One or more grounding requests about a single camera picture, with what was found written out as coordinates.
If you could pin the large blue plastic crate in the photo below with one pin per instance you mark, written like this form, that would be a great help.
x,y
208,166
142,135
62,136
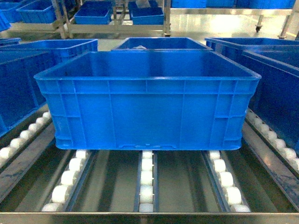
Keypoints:
x,y
160,100

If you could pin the blue crate behind centre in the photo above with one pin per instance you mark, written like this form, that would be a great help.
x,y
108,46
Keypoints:
x,y
161,44

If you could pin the steel roller shelf frame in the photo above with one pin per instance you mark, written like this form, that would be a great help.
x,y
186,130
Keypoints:
x,y
107,192

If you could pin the background blue crate left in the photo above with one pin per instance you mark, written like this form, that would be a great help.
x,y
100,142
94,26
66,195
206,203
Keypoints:
x,y
39,11

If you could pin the blue crate on shelf left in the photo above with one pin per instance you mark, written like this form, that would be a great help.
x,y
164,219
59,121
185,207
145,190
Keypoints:
x,y
19,93

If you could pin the blue crate on shelf right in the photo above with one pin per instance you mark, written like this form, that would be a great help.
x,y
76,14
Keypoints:
x,y
276,100

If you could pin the background blue crate centre-left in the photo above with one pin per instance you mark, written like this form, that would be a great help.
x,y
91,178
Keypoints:
x,y
94,13

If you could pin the blue crate on shelf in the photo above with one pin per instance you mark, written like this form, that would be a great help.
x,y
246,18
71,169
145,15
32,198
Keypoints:
x,y
276,100
19,93

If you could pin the far left white roller track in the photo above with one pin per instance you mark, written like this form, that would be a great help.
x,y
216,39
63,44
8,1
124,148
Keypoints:
x,y
6,153

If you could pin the background steel rack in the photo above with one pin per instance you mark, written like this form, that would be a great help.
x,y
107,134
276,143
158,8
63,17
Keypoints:
x,y
67,27

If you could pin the centre white roller track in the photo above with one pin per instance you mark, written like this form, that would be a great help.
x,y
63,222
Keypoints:
x,y
146,195

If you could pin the far right white roller track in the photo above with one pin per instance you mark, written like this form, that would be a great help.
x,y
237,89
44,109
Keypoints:
x,y
280,146

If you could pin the background blue crate centre-right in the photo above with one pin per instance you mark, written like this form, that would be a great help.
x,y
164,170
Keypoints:
x,y
152,15

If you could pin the white roller track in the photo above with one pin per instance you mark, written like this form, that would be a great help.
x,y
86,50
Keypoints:
x,y
146,195
232,194
66,183
280,146
6,153

